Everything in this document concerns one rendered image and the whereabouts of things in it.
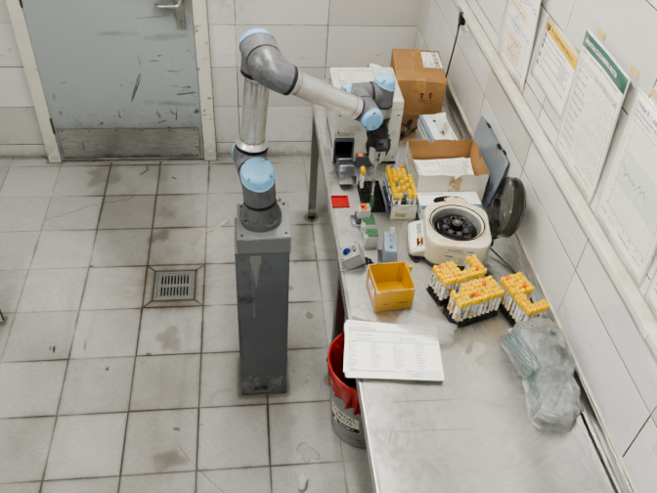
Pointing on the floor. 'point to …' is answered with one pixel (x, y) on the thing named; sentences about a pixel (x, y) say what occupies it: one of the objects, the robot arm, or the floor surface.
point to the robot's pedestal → (262, 320)
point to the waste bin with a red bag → (344, 397)
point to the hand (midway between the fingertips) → (375, 162)
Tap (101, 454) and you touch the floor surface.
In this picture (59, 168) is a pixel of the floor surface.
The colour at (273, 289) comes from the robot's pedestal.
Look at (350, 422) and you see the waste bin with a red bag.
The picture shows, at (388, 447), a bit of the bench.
